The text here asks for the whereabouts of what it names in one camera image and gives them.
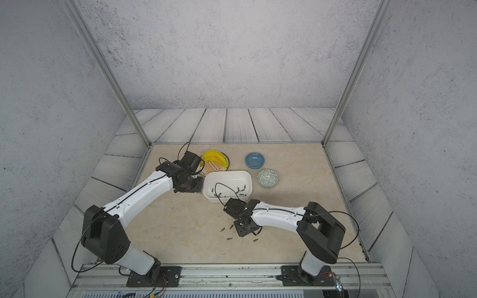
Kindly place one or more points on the aluminium front rail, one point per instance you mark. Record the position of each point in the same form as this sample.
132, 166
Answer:
273, 280

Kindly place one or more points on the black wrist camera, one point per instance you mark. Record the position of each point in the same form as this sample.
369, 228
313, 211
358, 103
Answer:
234, 207
192, 160

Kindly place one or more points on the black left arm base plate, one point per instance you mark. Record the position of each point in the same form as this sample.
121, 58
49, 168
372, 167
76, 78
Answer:
159, 276

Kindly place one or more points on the white plastic storage box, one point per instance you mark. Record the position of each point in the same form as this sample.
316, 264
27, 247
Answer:
229, 183

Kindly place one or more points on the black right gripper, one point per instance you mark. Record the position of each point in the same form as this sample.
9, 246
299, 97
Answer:
240, 233

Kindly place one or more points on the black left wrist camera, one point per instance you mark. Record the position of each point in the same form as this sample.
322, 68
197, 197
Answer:
192, 160

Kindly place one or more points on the aluminium frame post left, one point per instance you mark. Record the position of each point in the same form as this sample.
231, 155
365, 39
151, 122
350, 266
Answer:
84, 32

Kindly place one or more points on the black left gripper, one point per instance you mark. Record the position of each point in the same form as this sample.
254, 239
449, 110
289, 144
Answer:
199, 189

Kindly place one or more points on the yellow banana bunch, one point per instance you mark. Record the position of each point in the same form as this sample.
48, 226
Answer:
215, 156

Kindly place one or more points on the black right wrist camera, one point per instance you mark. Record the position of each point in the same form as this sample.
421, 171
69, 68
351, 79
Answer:
234, 207

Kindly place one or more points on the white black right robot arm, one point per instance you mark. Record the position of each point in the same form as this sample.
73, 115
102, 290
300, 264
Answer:
321, 232

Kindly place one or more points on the aluminium frame post right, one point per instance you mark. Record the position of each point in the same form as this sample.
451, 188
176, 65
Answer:
370, 39

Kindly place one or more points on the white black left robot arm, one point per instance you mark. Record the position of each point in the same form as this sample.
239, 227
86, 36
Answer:
104, 232

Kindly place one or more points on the blue ceramic bowl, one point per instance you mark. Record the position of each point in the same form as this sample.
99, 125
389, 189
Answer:
254, 160

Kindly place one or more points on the aluminium frame post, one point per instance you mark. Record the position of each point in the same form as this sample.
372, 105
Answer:
84, 32
370, 39

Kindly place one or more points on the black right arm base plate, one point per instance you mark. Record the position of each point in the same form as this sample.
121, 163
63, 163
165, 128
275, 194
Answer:
294, 275

